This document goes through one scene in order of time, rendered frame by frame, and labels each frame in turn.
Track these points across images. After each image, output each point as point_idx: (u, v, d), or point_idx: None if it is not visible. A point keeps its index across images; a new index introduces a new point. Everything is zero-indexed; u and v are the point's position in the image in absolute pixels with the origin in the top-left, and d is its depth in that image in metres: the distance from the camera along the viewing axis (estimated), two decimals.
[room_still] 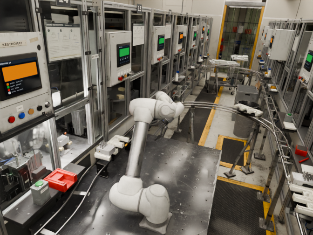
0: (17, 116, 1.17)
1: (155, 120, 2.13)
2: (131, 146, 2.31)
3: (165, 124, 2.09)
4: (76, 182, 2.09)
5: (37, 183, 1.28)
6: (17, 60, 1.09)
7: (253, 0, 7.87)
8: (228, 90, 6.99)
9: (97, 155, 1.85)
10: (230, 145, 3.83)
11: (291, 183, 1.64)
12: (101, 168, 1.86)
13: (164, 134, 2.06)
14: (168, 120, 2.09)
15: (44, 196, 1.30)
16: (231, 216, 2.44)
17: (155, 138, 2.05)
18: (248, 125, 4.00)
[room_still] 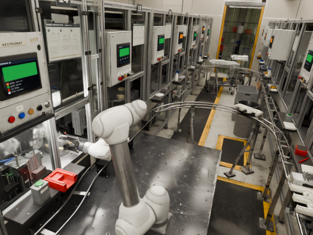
0: (17, 116, 1.17)
1: (73, 139, 1.71)
2: (131, 146, 2.31)
3: None
4: (76, 182, 2.09)
5: (37, 183, 1.28)
6: (17, 60, 1.09)
7: (253, 0, 7.87)
8: (228, 90, 6.99)
9: None
10: (230, 145, 3.83)
11: (291, 183, 1.64)
12: (101, 168, 1.86)
13: (71, 149, 1.78)
14: None
15: (44, 196, 1.30)
16: (231, 216, 2.44)
17: None
18: (248, 125, 4.00)
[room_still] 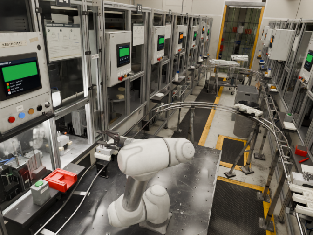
0: (17, 116, 1.17)
1: (113, 134, 1.55)
2: None
3: None
4: (76, 182, 2.09)
5: (37, 183, 1.28)
6: (17, 60, 1.09)
7: (253, 0, 7.87)
8: (228, 90, 6.99)
9: (97, 155, 1.85)
10: (230, 145, 3.83)
11: (291, 183, 1.64)
12: (101, 168, 1.86)
13: (110, 148, 1.63)
14: None
15: (44, 196, 1.30)
16: (231, 216, 2.44)
17: (98, 143, 1.63)
18: (248, 125, 4.00)
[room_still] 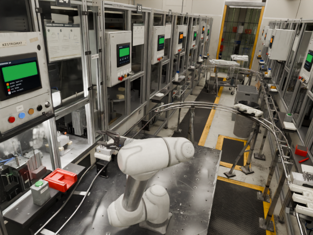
0: (17, 116, 1.17)
1: (113, 134, 1.55)
2: None
3: None
4: (76, 182, 2.09)
5: (37, 183, 1.28)
6: (17, 60, 1.09)
7: (253, 0, 7.87)
8: (228, 90, 6.99)
9: (97, 155, 1.85)
10: (230, 145, 3.83)
11: (291, 183, 1.64)
12: (101, 168, 1.86)
13: (110, 148, 1.63)
14: None
15: (44, 196, 1.30)
16: (231, 216, 2.44)
17: (98, 143, 1.63)
18: (248, 125, 4.00)
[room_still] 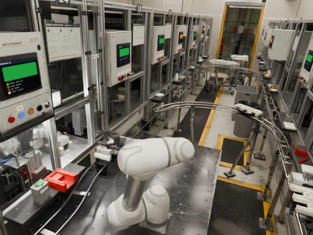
0: (17, 116, 1.17)
1: (113, 134, 1.55)
2: None
3: None
4: (76, 182, 2.09)
5: (37, 183, 1.28)
6: (17, 60, 1.09)
7: (253, 0, 7.87)
8: (228, 90, 6.99)
9: (97, 155, 1.85)
10: (230, 145, 3.83)
11: (291, 183, 1.64)
12: (101, 168, 1.86)
13: (110, 148, 1.63)
14: None
15: (44, 196, 1.30)
16: (231, 216, 2.44)
17: (98, 143, 1.63)
18: (248, 125, 4.00)
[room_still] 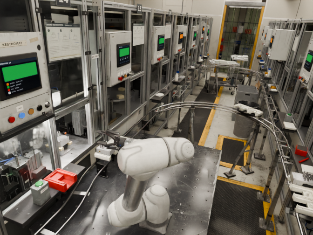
0: (17, 116, 1.17)
1: (113, 134, 1.55)
2: None
3: None
4: (76, 182, 2.09)
5: (37, 183, 1.28)
6: (17, 60, 1.09)
7: (253, 0, 7.87)
8: (228, 90, 6.99)
9: (97, 155, 1.85)
10: (230, 145, 3.83)
11: (291, 183, 1.64)
12: (101, 168, 1.86)
13: (110, 148, 1.63)
14: None
15: (44, 196, 1.30)
16: (231, 216, 2.44)
17: (98, 143, 1.63)
18: (248, 125, 4.00)
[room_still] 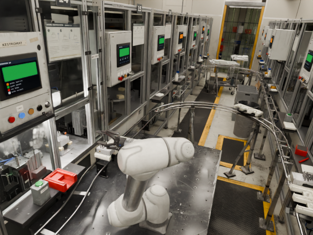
0: (17, 116, 1.17)
1: (113, 134, 1.55)
2: None
3: None
4: (76, 182, 2.09)
5: (37, 183, 1.28)
6: (17, 60, 1.09)
7: (253, 0, 7.87)
8: (228, 90, 6.99)
9: (97, 155, 1.85)
10: (230, 145, 3.83)
11: (291, 183, 1.64)
12: (101, 168, 1.86)
13: (110, 148, 1.63)
14: None
15: (44, 196, 1.30)
16: (231, 216, 2.44)
17: (98, 143, 1.63)
18: (248, 125, 4.00)
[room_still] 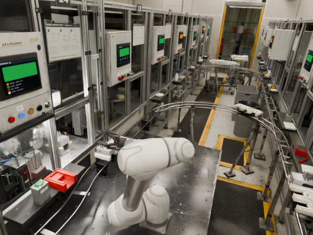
0: (17, 116, 1.17)
1: (113, 134, 1.55)
2: None
3: None
4: (76, 182, 2.09)
5: (37, 183, 1.28)
6: (17, 60, 1.09)
7: (253, 0, 7.87)
8: (228, 90, 6.99)
9: (97, 155, 1.85)
10: (230, 145, 3.83)
11: (291, 183, 1.64)
12: (101, 168, 1.86)
13: (110, 148, 1.63)
14: None
15: (44, 196, 1.30)
16: (231, 216, 2.44)
17: (98, 143, 1.63)
18: (248, 125, 4.00)
